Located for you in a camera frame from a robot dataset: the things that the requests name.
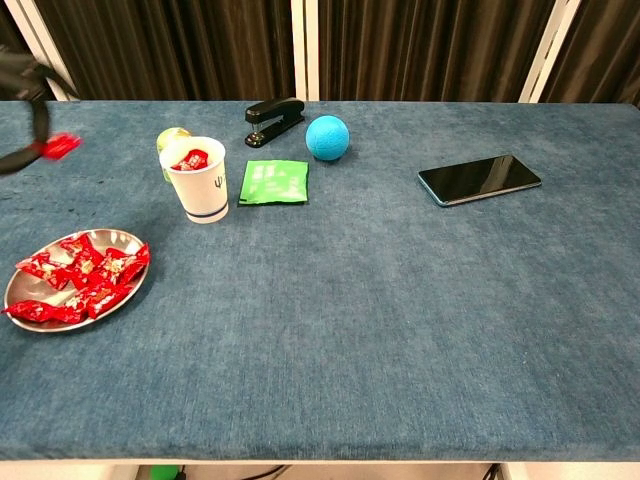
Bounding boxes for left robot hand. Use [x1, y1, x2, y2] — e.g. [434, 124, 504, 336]
[0, 44, 79, 176]

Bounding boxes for red candy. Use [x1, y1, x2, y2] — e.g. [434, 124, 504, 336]
[69, 257, 104, 289]
[122, 243, 151, 284]
[40, 132, 84, 161]
[15, 252, 71, 291]
[170, 148, 211, 172]
[99, 247, 136, 275]
[59, 232, 104, 261]
[57, 292, 94, 324]
[87, 284, 135, 319]
[2, 299, 61, 324]
[82, 279, 121, 296]

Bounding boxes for white paper cup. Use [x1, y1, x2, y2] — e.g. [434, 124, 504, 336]
[157, 135, 230, 224]

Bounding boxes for round metal plate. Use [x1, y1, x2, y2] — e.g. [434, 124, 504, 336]
[3, 228, 151, 334]

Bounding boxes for black curtain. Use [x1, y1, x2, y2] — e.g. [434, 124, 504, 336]
[34, 0, 297, 102]
[318, 0, 557, 104]
[542, 0, 640, 109]
[0, 3, 56, 101]

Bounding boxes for yellow-green round fruit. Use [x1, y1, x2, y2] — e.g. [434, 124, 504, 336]
[156, 126, 194, 184]

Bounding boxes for black stapler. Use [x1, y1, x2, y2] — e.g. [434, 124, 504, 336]
[243, 96, 306, 149]

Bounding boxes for green sachet packet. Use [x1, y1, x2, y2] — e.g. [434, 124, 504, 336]
[237, 159, 310, 207]

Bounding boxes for blue ball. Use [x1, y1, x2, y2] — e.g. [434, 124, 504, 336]
[305, 114, 351, 162]

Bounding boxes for blue table cloth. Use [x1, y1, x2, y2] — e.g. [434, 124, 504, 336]
[0, 101, 640, 462]

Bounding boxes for black smartphone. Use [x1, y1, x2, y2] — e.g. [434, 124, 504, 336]
[417, 154, 543, 208]

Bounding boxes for white frame post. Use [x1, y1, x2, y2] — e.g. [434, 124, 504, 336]
[518, 0, 584, 104]
[290, 0, 321, 102]
[2, 0, 82, 102]

